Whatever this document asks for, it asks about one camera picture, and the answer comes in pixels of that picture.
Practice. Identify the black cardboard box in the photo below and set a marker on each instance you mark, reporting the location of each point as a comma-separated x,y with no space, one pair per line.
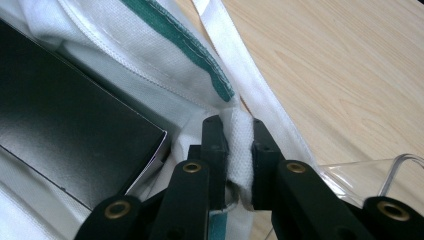
66,116

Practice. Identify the clear plastic tray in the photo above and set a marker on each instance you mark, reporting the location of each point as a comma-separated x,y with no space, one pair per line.
360,176

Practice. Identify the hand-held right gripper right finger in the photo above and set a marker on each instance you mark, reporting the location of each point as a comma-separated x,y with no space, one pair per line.
266,166

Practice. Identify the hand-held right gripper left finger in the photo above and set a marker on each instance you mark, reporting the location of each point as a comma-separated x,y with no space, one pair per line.
215,160

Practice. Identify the white tote bag colourful patches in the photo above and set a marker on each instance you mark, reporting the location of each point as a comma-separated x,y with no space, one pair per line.
150,50

